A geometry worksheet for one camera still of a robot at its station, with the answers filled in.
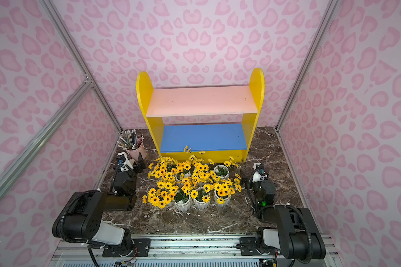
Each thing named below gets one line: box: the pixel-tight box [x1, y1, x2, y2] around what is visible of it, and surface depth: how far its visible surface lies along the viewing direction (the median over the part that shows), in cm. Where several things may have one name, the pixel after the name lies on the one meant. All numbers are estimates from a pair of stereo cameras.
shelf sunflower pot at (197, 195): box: [190, 183, 211, 210], surface depth 81 cm
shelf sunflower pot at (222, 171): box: [213, 155, 239, 179], surface depth 92 cm
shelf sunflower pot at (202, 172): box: [189, 154, 216, 184], surface depth 84 cm
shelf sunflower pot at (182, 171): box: [170, 161, 192, 182], surface depth 87 cm
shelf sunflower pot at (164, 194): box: [142, 181, 178, 210], surface depth 76 cm
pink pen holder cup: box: [116, 129, 148, 161], surface depth 100 cm
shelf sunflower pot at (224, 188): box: [212, 173, 243, 206], surface depth 79 cm
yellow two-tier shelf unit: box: [135, 67, 266, 163], surface depth 95 cm
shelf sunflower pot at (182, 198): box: [173, 180, 192, 212], surface depth 81 cm
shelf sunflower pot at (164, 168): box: [148, 156, 180, 183], surface depth 87 cm
